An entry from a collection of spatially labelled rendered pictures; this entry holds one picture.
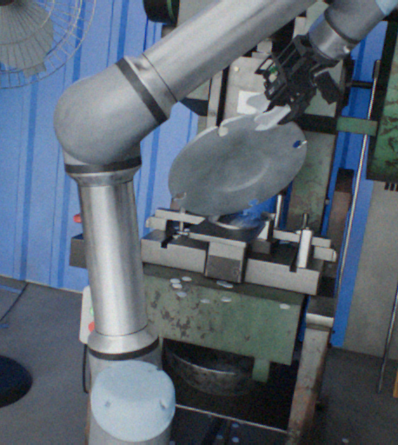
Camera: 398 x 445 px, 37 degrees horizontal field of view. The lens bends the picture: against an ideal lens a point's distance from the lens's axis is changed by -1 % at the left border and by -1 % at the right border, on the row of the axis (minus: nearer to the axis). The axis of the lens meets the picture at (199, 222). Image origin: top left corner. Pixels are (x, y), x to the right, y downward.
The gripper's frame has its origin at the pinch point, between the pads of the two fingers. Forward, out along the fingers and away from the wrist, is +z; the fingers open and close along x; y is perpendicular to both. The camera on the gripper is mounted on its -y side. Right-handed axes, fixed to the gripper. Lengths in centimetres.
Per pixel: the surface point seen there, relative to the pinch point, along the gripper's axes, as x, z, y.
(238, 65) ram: -28.9, 13.2, -18.1
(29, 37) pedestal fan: -73, 55, 10
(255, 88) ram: -22.9, 14.0, -21.0
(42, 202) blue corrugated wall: -94, 179, -44
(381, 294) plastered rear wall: 7, 98, -149
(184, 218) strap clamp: -9, 50, -17
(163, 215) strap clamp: -12, 54, -13
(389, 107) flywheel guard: 5.1, -13.5, -19.6
